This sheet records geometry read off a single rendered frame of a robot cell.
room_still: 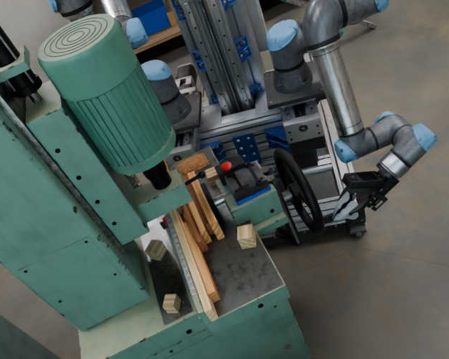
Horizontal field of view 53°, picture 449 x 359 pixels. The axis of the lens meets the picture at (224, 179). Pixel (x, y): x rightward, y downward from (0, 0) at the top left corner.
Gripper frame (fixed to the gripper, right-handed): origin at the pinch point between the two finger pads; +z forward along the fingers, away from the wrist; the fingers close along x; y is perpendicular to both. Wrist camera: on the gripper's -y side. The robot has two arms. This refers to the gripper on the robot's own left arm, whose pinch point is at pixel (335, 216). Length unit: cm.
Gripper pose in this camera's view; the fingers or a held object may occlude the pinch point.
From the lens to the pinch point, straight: 137.8
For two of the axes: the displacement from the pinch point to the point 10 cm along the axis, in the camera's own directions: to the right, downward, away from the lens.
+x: -3.2, -6.0, 7.3
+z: -6.3, 7.2, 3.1
